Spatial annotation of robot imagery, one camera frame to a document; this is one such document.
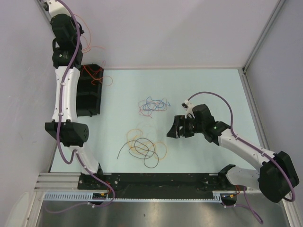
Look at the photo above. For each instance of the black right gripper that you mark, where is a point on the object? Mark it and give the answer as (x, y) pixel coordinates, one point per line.
(180, 121)

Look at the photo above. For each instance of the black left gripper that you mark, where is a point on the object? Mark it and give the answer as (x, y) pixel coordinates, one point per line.
(81, 32)

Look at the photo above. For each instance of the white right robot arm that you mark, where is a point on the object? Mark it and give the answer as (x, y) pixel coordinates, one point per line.
(273, 173)

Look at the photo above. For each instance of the black compartment storage bin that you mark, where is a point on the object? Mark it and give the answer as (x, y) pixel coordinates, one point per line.
(89, 89)

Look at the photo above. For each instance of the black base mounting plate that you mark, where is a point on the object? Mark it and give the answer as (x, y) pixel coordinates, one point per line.
(163, 184)

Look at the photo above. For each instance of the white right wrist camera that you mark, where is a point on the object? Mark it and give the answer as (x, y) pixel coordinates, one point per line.
(188, 106)

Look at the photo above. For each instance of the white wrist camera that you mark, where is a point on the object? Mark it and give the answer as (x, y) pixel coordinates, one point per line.
(53, 7)
(188, 106)

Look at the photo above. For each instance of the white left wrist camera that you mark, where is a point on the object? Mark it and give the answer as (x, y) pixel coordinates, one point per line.
(53, 7)

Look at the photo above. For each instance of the aluminium corner post left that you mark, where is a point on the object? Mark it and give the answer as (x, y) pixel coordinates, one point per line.
(44, 8)

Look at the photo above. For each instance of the aluminium corner post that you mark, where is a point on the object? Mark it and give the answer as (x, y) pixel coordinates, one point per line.
(44, 8)
(270, 22)

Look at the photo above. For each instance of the aluminium frame rail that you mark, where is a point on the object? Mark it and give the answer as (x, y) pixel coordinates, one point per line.
(57, 182)

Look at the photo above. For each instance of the grey slotted cable duct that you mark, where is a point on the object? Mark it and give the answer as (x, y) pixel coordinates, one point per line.
(99, 197)

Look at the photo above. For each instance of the aluminium corner post right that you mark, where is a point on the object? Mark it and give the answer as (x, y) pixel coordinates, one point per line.
(270, 22)

